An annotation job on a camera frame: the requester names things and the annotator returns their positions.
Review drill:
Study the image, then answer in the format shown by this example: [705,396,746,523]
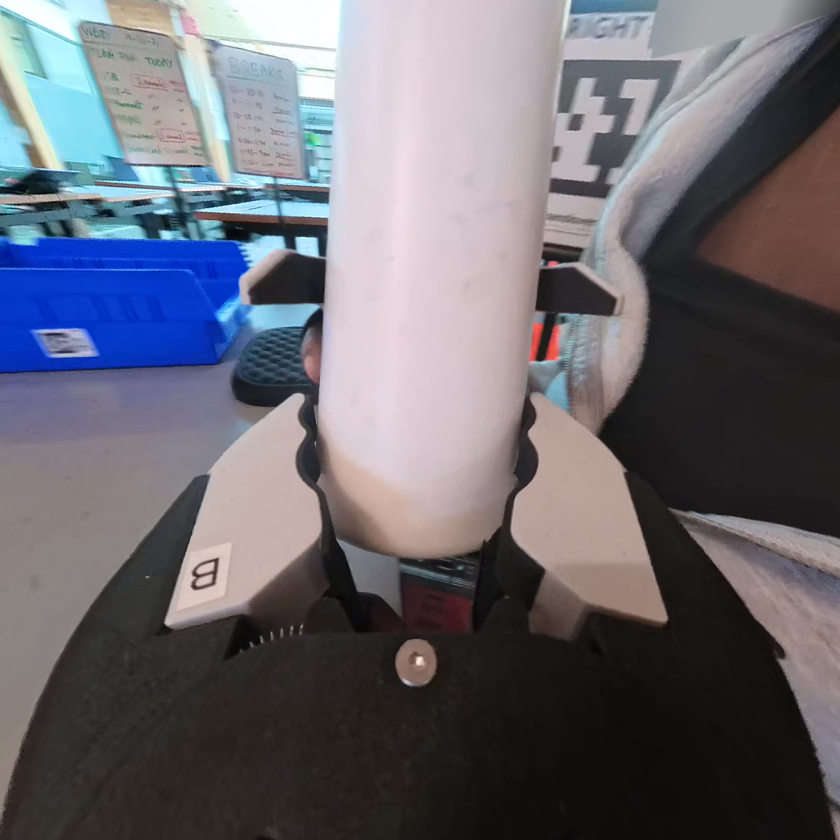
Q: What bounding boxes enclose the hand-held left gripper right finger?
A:
[474,392,669,639]

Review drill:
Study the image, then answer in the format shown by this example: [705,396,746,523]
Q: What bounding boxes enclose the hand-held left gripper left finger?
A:
[164,392,358,632]

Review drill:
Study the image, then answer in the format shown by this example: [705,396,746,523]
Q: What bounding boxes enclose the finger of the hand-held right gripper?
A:
[238,249,327,307]
[537,262,624,317]

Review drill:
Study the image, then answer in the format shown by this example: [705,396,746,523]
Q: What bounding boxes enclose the white plastic pipe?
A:
[316,0,571,555]

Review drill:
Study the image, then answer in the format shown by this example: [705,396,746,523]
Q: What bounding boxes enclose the wooden table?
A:
[193,197,330,257]
[0,177,198,238]

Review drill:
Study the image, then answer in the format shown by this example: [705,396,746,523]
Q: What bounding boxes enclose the framed marker sign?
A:
[545,0,683,247]

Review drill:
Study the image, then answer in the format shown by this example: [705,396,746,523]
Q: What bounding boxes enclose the red black box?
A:
[399,554,479,634]

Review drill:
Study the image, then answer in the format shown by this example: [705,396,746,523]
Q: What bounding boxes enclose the handwritten whiteboard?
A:
[77,20,210,168]
[211,42,307,181]

